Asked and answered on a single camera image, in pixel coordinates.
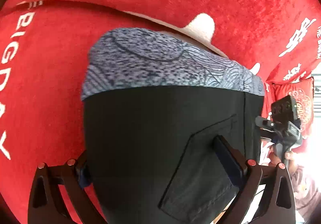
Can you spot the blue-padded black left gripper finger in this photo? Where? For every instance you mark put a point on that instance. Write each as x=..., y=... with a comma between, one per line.
x=46, y=204

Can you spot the black pants with grey waistband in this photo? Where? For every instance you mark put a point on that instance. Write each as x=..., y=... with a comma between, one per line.
x=153, y=104

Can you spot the red bed cover white lettering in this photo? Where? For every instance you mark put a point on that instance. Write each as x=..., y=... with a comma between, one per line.
x=44, y=60

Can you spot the red embroidered cushion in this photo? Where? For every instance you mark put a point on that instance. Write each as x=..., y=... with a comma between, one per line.
x=303, y=93

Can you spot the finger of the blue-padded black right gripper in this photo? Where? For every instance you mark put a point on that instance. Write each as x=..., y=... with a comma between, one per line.
x=277, y=204

